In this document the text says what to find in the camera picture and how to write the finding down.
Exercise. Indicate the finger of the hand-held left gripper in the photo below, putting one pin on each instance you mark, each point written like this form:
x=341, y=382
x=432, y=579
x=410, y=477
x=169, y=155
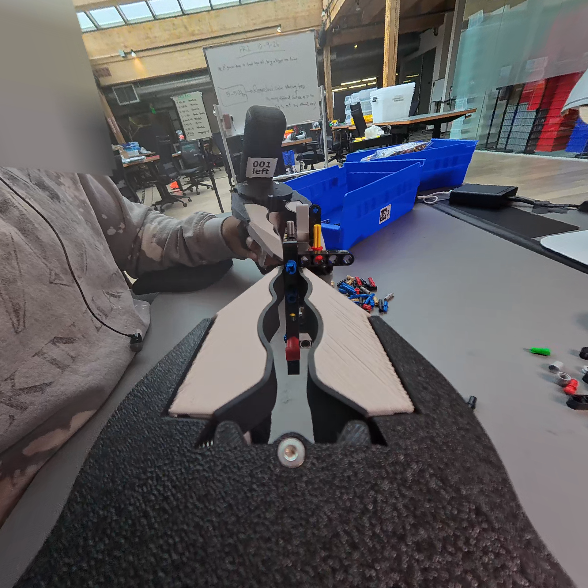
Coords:
x=264, y=236

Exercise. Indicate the person's left hand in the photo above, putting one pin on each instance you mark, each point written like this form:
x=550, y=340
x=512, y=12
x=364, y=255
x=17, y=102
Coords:
x=235, y=239

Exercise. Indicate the small whiteboard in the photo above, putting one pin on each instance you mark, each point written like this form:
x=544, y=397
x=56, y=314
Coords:
x=193, y=117

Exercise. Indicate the wooden work table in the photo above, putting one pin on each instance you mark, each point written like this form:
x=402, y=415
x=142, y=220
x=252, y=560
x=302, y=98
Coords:
x=436, y=115

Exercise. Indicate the person's left forearm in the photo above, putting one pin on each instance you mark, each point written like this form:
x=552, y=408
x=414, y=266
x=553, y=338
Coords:
x=174, y=239

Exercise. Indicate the pile of small lego pins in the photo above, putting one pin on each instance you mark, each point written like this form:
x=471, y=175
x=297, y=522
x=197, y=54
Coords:
x=363, y=291

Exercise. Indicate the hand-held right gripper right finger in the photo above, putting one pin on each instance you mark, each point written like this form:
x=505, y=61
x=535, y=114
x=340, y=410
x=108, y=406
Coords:
x=363, y=367

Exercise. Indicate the white storage boxes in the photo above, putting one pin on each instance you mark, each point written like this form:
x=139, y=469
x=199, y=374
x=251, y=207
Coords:
x=395, y=101

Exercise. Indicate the person's grey patterned hoodie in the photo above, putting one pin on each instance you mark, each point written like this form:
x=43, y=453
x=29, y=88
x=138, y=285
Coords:
x=46, y=275

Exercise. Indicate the black power adapter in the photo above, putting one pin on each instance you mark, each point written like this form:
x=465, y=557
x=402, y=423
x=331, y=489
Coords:
x=482, y=194

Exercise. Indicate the clear bag of lego parts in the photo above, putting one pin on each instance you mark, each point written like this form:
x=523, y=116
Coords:
x=399, y=150

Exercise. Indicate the large whiteboard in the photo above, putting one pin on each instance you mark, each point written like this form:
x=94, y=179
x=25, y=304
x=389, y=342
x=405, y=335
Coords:
x=275, y=101

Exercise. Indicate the multicoloured lego assembly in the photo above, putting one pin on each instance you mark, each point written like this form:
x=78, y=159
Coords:
x=290, y=294

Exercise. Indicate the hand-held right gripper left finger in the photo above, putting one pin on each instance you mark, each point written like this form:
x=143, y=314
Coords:
x=220, y=367

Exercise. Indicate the grey desk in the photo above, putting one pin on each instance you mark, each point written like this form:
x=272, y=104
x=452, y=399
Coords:
x=459, y=298

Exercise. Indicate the scatter of mixed lego pieces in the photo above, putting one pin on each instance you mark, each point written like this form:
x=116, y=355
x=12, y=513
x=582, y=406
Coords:
x=571, y=386

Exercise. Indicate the white book stand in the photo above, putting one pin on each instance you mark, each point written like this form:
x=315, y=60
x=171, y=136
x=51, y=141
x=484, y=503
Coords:
x=569, y=248

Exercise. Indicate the wooden pillar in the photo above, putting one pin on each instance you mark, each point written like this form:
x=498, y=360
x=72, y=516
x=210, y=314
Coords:
x=391, y=41

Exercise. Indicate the rack of red and blue bins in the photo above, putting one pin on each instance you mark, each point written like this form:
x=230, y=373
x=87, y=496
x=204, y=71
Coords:
x=551, y=119

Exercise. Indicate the white plastic bag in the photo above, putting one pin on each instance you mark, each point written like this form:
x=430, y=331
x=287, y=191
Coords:
x=374, y=132

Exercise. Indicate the blue plastic bin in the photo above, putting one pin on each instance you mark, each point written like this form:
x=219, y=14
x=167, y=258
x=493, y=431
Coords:
x=363, y=206
x=450, y=170

